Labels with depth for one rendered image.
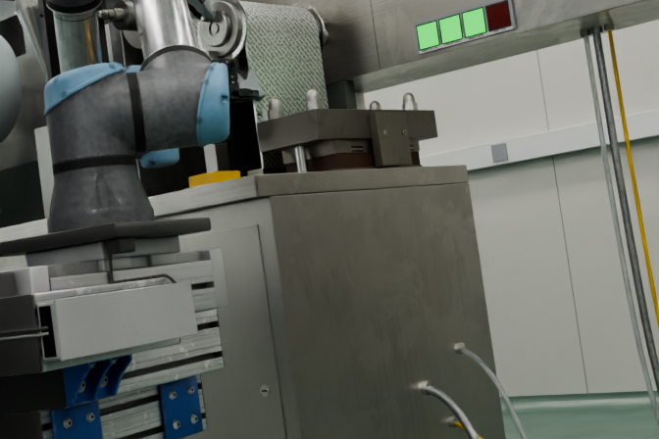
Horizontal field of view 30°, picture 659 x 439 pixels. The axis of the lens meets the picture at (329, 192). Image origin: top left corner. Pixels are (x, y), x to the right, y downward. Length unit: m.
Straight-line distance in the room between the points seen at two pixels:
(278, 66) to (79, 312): 1.30
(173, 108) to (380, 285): 0.78
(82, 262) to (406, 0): 1.28
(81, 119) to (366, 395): 0.86
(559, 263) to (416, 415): 2.84
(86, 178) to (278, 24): 1.03
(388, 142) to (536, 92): 2.75
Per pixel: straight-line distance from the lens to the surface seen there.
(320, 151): 2.46
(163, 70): 1.78
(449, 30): 2.64
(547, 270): 5.24
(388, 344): 2.38
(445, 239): 2.56
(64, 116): 1.74
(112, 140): 1.74
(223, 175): 2.27
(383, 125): 2.52
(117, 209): 1.71
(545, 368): 5.31
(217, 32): 2.61
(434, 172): 2.56
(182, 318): 1.58
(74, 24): 2.16
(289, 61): 2.67
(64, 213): 1.72
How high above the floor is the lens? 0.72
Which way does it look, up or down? 3 degrees up
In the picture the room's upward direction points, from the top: 8 degrees counter-clockwise
